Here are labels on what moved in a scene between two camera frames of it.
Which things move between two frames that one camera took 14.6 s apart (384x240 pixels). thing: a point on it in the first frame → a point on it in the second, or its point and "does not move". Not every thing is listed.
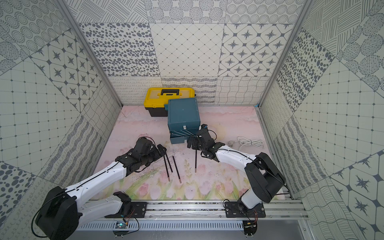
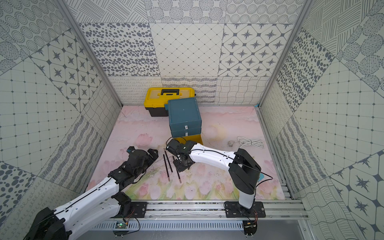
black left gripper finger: x=162 y=150 → x=153 y=154
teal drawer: x=178 y=136 does not move
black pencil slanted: x=175 y=163 does not move
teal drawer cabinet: x=183 y=120 does not move
